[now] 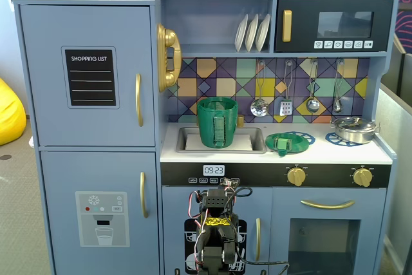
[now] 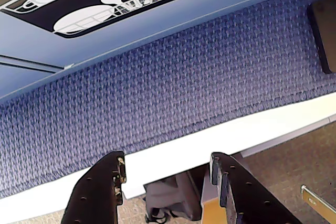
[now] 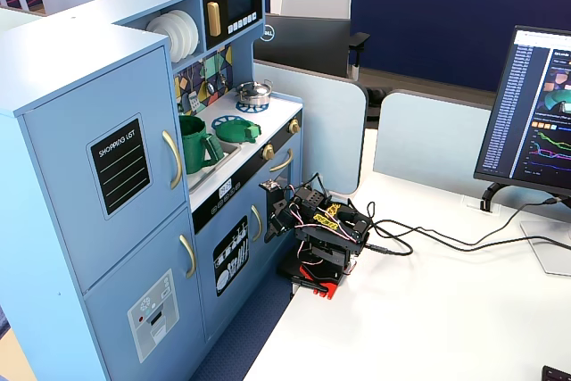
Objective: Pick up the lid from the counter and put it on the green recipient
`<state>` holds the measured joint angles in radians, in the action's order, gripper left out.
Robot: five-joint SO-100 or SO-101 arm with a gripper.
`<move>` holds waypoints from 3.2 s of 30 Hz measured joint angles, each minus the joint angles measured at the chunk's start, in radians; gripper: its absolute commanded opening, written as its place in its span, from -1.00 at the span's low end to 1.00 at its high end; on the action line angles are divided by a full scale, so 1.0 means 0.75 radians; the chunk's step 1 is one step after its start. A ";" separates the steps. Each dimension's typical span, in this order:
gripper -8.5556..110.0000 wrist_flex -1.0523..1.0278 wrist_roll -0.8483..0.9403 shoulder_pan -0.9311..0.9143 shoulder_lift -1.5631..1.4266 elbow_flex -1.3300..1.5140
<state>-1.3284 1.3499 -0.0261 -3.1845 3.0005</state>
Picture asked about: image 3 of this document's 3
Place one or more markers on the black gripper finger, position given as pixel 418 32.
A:
pixel 283 225
pixel 271 231

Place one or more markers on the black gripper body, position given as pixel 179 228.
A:
pixel 275 217

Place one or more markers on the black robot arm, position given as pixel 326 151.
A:
pixel 330 229

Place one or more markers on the green lid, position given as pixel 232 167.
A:
pixel 233 130

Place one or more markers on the gold stove knob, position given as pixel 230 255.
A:
pixel 294 127
pixel 268 152

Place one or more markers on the red table clamp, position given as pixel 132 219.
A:
pixel 319 280

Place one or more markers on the toy kitchen sink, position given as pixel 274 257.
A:
pixel 209 173

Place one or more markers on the light blue desk divider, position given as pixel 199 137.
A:
pixel 330 122
pixel 428 135

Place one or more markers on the green plastic cup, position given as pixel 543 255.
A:
pixel 192 144

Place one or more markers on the steel toy pot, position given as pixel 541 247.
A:
pixel 253 92

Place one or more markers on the black Dell monitor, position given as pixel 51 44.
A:
pixel 303 46

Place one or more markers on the white plate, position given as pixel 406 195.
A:
pixel 171 42
pixel 157 28
pixel 180 37
pixel 191 33

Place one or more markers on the blue wooden toy kitchen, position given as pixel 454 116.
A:
pixel 58 131

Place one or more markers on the computer monitor with graphs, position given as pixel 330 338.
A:
pixel 531 109

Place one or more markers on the silver monitor stand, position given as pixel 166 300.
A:
pixel 548 251

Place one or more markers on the black keyboard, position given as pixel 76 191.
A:
pixel 557 374

